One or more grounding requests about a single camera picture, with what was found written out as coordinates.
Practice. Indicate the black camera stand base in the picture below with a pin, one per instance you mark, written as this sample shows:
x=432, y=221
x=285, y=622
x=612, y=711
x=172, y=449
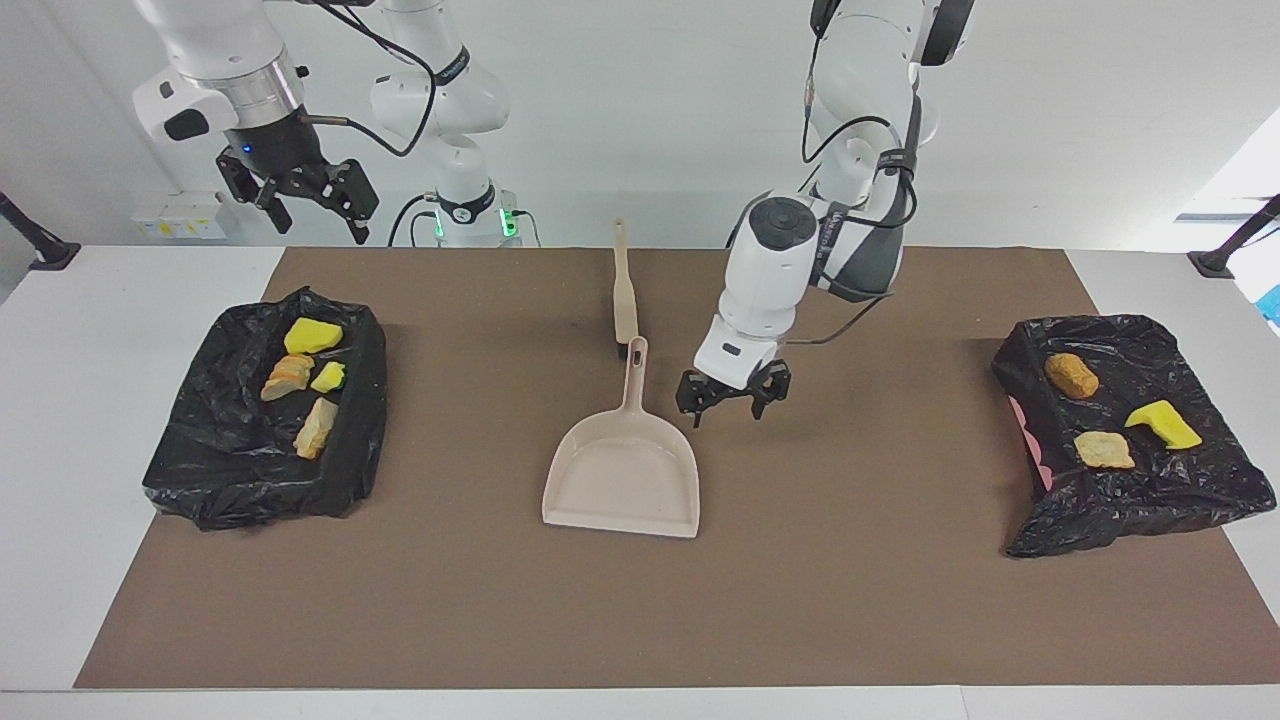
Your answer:
x=45, y=250
x=1215, y=262

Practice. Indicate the beige hand brush black bristles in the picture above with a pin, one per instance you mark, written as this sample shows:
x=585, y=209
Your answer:
x=624, y=290

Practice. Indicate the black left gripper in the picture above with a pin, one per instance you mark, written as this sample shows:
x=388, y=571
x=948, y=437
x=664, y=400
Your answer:
x=730, y=392

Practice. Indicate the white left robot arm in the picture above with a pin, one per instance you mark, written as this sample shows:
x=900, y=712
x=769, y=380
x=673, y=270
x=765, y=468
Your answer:
x=770, y=280

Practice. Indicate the striped orange croissant piece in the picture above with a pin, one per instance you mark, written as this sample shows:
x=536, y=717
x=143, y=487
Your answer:
x=1104, y=450
x=288, y=377
x=316, y=428

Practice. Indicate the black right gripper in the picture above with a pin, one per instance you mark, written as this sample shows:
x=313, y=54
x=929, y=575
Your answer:
x=285, y=160

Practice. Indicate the yellow sponge piece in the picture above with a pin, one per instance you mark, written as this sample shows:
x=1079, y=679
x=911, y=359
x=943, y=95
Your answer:
x=313, y=336
x=328, y=376
x=1165, y=425

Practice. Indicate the white box yellow labels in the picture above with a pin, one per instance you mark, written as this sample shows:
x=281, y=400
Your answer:
x=185, y=215

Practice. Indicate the black bag lined trash bin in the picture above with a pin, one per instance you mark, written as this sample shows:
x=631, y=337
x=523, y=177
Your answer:
x=230, y=450
x=1130, y=490

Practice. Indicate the blue object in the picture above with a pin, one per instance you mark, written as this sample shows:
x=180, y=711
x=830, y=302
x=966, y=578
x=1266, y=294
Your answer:
x=1273, y=305

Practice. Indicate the brown table mat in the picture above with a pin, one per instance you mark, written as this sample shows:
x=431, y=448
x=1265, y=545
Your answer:
x=640, y=620

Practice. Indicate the beige plastic dustpan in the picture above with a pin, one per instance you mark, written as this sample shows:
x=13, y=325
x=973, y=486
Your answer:
x=625, y=480

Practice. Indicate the pink plastic basket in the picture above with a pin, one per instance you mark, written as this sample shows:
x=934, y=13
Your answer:
x=1038, y=462

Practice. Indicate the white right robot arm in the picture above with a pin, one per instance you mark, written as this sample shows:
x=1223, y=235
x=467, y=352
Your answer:
x=220, y=60

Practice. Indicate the brown peanut shaped toy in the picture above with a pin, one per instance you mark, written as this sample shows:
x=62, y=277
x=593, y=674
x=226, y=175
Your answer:
x=1071, y=375

